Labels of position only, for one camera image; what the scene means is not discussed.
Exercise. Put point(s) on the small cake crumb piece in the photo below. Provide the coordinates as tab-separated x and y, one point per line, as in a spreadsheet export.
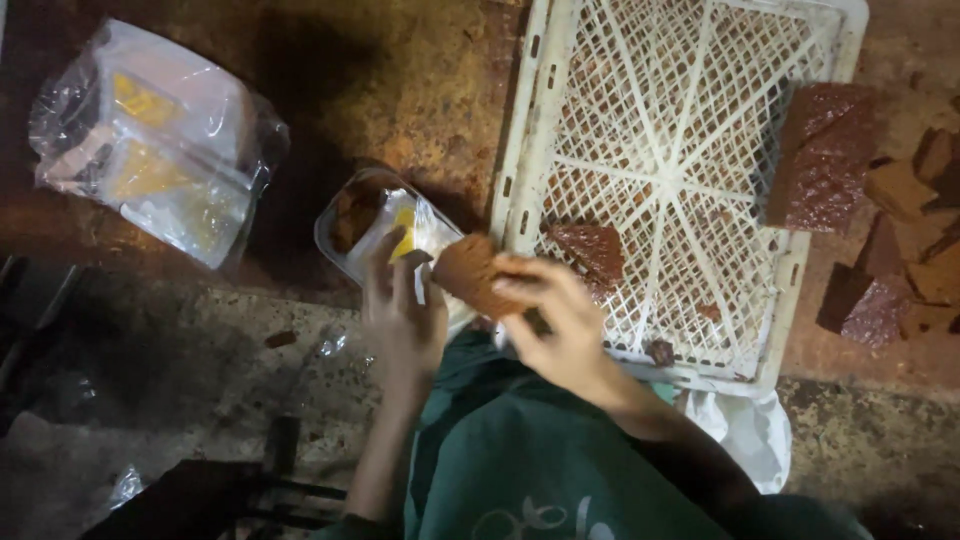
661	351

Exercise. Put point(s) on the white plastic bag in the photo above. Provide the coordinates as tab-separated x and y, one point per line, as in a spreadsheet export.
739	435

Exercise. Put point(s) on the large glazed brown cake slab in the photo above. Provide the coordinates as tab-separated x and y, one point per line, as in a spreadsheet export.
821	157

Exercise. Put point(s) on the white plastic lattice crate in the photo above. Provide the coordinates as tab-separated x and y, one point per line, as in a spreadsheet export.
667	180

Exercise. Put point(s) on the person's left hand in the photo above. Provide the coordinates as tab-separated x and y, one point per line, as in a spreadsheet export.
403	311

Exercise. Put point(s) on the person's right hand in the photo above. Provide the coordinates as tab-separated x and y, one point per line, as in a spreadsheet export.
559	330

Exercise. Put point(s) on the glazed cake piece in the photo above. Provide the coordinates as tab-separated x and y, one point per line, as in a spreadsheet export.
589	251

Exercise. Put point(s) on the dark metal frame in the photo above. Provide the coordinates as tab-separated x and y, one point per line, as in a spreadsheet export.
217	495

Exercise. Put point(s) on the person's green shirt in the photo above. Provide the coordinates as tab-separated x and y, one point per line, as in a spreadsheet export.
540	465

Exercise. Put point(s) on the heap of brown cake pieces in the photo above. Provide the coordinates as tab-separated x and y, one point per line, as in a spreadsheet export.
904	247

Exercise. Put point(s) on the dark metal bars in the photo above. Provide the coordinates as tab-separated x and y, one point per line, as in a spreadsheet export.
26	322

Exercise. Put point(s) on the bag of packed containers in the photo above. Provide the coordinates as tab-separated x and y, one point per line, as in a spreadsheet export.
150	142

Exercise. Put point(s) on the brown cake slice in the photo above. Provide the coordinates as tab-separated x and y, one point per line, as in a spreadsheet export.
472	274

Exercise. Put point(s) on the clear plastic container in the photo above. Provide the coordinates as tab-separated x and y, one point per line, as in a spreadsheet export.
367	217

